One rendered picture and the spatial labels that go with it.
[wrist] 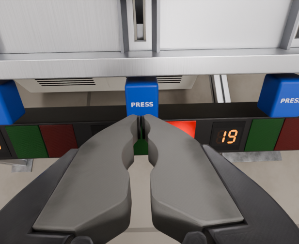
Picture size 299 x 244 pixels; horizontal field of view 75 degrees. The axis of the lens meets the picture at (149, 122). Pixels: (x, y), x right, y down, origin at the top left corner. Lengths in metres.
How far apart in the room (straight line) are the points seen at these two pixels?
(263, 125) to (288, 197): 0.82
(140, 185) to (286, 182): 0.60
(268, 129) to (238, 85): 0.84
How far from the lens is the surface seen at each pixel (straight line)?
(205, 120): 0.18
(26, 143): 0.21
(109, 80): 0.79
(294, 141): 0.24
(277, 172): 1.00
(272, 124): 0.21
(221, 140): 0.20
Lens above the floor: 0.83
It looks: 72 degrees down
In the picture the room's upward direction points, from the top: 2 degrees clockwise
